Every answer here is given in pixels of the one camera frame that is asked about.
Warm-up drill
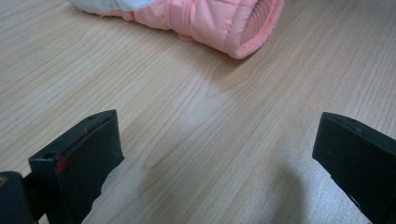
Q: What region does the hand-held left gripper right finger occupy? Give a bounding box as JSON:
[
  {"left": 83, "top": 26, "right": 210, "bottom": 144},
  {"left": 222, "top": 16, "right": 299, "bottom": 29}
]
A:
[{"left": 312, "top": 111, "right": 396, "bottom": 224}]

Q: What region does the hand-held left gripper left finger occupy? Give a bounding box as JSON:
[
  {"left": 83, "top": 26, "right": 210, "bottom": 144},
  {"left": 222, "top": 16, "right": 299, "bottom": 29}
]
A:
[{"left": 28, "top": 109, "right": 125, "bottom": 224}]

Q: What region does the pink glove with grey palm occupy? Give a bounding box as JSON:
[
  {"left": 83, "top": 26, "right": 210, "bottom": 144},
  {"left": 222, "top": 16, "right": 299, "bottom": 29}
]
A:
[{"left": 66, "top": 0, "right": 286, "bottom": 61}]

